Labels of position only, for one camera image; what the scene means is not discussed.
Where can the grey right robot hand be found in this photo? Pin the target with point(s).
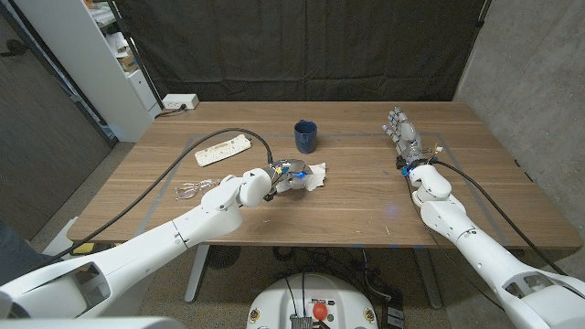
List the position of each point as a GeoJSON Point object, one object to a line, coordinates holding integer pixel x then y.
{"type": "Point", "coordinates": [408, 137]}

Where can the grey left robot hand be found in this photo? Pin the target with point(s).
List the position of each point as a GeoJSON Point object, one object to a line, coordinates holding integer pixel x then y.
{"type": "Point", "coordinates": [292, 173]}

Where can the white paper towel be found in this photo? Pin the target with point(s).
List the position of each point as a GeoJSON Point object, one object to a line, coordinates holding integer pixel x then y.
{"type": "Point", "coordinates": [317, 178]}

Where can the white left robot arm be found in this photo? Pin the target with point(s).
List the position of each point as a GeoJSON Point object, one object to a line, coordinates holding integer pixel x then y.
{"type": "Point", "coordinates": [192, 224]}

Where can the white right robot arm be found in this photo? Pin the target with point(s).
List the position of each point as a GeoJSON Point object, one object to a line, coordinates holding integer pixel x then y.
{"type": "Point", "coordinates": [480, 249]}

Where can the dark blue cup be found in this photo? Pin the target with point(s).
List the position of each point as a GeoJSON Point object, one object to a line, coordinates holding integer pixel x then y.
{"type": "Point", "coordinates": [305, 137]}

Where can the white speckled power strip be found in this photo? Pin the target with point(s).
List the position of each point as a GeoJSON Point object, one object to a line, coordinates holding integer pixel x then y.
{"type": "Point", "coordinates": [221, 151]}

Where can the black floor power strip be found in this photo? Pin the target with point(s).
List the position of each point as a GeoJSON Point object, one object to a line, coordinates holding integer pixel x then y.
{"type": "Point", "coordinates": [393, 315]}

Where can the clear plastic eyeglasses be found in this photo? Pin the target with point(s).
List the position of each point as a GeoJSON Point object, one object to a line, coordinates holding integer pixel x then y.
{"type": "Point", "coordinates": [192, 188]}

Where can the black round floor disc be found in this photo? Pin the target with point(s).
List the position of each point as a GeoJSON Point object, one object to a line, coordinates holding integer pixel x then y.
{"type": "Point", "coordinates": [223, 256]}

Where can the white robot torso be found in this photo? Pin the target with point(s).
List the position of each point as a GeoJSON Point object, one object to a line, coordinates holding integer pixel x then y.
{"type": "Point", "coordinates": [315, 292]}

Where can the black backdrop curtain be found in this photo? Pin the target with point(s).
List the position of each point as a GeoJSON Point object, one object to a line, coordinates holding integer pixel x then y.
{"type": "Point", "coordinates": [297, 45]}

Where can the white outlet box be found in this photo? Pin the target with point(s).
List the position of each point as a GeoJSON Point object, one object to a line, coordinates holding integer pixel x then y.
{"type": "Point", "coordinates": [180, 101]}

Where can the grey table leg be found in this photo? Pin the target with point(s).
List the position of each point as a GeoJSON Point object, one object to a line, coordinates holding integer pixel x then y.
{"type": "Point", "coordinates": [427, 279]}
{"type": "Point", "coordinates": [196, 274]}

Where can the red emergency stop button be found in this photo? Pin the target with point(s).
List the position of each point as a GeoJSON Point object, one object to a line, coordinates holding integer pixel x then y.
{"type": "Point", "coordinates": [320, 310]}

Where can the black backdrop stand pole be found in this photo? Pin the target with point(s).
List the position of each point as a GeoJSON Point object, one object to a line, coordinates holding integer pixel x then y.
{"type": "Point", "coordinates": [137, 59]}

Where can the cardboard box on shelf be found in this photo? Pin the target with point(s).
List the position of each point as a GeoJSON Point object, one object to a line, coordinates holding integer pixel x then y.
{"type": "Point", "coordinates": [128, 62]}

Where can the yellow floor object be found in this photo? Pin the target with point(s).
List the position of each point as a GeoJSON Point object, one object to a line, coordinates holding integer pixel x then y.
{"type": "Point", "coordinates": [82, 248]}

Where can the white shelf cabinet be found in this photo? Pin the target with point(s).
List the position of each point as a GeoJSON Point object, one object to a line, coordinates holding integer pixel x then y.
{"type": "Point", "coordinates": [82, 59]}

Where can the person's leg in jeans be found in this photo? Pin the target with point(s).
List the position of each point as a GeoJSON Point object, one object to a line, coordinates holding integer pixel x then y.
{"type": "Point", "coordinates": [13, 256]}

